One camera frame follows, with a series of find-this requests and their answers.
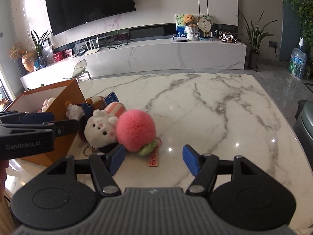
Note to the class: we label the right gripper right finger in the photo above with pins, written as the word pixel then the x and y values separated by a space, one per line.
pixel 204 168

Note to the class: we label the round paper fan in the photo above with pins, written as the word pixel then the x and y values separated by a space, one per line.
pixel 204 23

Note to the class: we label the person left hand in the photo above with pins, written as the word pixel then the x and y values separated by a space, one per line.
pixel 3 175

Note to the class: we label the potted green floor plant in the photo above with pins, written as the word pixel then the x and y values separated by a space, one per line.
pixel 254 35

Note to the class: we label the pink fluffy peach plush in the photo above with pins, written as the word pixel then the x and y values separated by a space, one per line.
pixel 136 130

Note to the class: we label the white marble tv cabinet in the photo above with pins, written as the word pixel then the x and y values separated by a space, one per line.
pixel 142 56

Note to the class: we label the white wifi router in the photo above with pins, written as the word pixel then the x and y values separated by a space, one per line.
pixel 91 48

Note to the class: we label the hanging ivy plant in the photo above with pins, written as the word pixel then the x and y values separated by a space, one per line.
pixel 304 10

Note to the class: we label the black wall television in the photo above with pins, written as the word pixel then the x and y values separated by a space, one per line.
pixel 67 14

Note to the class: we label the brown dog plush doll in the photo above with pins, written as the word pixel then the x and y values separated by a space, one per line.
pixel 83 111

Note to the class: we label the black white cow figurines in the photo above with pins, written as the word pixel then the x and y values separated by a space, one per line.
pixel 225 36

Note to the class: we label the grey trash bin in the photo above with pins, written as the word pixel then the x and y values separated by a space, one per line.
pixel 303 127

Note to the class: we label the orange cardboard box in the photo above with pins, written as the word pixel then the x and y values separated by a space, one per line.
pixel 32 101

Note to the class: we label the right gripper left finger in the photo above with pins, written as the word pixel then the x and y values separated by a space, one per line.
pixel 104 167

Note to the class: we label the copper acorn vase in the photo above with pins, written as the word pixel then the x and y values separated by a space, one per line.
pixel 28 60

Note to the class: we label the pink striped plush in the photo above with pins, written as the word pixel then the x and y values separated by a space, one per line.
pixel 115 108

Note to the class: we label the teddy bear in pot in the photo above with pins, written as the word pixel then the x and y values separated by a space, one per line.
pixel 191 28

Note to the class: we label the small white swivel stool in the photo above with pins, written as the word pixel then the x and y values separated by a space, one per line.
pixel 79 70

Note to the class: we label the blue water bottle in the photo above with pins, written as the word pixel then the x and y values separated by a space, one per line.
pixel 298 60

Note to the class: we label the white crochet bunny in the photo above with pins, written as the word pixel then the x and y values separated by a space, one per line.
pixel 47 103

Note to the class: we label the white cow plush keychain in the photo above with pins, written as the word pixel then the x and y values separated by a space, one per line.
pixel 100 131

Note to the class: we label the potted plant on cabinet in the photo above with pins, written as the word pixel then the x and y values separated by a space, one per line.
pixel 39 42

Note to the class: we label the blue landscape painting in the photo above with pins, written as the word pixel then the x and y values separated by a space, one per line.
pixel 180 25

